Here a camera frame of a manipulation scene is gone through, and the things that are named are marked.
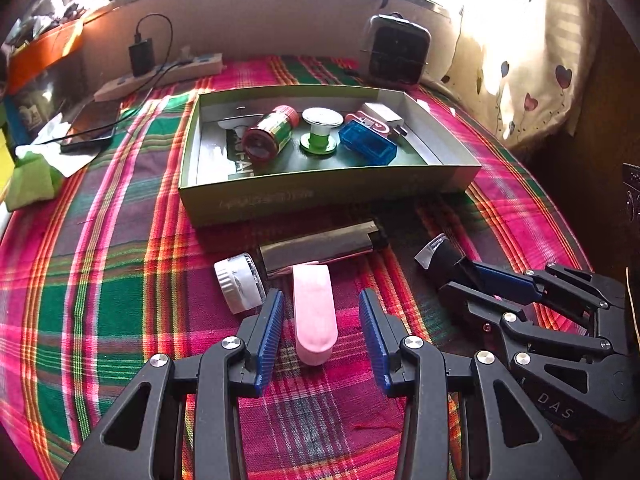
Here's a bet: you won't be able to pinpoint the red cap jar green label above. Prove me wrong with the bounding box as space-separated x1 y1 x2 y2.
243 105 301 162

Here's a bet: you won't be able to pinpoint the black charger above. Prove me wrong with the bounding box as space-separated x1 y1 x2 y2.
128 37 156 77

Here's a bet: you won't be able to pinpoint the white paper sheet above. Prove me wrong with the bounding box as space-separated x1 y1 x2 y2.
15 112 108 178

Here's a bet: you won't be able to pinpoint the blue plastic case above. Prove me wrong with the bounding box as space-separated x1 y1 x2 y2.
338 121 398 166

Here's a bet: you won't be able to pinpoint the black device with buttons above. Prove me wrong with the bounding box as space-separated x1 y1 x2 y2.
622 162 640 226

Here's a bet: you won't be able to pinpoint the green and white spool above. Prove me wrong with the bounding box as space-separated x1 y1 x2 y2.
299 107 345 153

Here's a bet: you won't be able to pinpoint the black charging cable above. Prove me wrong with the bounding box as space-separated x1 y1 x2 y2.
112 14 201 136

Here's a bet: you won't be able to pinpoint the pink plastic case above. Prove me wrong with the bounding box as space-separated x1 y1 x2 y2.
291 262 337 367

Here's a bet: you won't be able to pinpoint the plaid blanket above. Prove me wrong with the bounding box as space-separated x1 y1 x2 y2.
0 55 596 480

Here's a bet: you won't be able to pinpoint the black trimmer with clear cap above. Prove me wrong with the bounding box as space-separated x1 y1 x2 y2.
415 233 481 291

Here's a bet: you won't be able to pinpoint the green cardboard box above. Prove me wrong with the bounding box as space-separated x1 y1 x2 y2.
178 85 482 228

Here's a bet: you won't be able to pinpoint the grey fan heater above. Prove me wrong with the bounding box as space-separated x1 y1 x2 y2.
365 12 432 88

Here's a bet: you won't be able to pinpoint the green tissue packet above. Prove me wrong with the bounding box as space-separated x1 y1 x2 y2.
9 152 65 211

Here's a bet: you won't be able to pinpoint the cream heart print cloth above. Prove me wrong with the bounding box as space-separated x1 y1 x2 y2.
440 0 601 151

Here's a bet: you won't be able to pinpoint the orange planter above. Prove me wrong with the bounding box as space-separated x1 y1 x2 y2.
7 22 86 95

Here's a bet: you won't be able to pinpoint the white power strip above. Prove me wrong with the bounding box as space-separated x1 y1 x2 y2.
94 53 223 102

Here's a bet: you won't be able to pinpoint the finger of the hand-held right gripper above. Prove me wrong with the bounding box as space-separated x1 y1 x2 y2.
467 260 627 312
439 281 617 394

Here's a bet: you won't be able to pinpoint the silver lighter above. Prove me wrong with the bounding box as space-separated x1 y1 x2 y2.
257 219 390 281

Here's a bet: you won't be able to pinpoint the white round cap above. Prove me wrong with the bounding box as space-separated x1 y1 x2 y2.
214 252 266 316

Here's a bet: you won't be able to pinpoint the black smartphone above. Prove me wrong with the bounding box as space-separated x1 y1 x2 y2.
60 100 123 153

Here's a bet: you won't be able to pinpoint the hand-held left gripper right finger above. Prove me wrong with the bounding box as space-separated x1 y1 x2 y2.
358 288 583 480

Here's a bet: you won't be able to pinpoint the yellow-green cardboard box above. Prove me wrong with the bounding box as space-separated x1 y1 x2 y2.
0 125 13 206

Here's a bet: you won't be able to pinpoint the potted plants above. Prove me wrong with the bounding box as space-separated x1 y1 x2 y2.
0 0 83 51

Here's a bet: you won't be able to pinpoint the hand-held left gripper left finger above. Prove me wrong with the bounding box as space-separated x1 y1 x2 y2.
60 288 286 480

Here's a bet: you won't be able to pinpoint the white power adapter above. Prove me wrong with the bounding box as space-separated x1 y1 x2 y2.
361 101 408 138

